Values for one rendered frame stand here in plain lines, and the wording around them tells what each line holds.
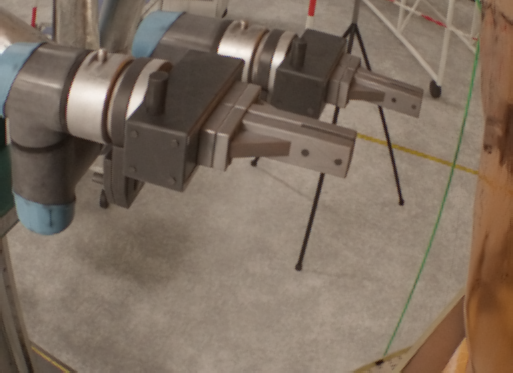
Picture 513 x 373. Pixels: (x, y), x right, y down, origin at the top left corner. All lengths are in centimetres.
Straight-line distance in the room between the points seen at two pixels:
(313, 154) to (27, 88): 25
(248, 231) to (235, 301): 47
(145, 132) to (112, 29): 80
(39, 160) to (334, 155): 26
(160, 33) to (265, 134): 31
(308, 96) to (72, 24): 35
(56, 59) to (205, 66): 14
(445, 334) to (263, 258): 272
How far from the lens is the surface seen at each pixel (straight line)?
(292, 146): 56
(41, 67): 61
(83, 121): 59
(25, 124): 63
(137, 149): 54
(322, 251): 340
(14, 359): 206
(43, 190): 66
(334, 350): 295
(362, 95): 80
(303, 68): 78
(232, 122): 55
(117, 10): 127
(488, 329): 31
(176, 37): 83
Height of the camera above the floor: 214
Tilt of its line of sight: 35 degrees down
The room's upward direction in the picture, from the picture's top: 9 degrees clockwise
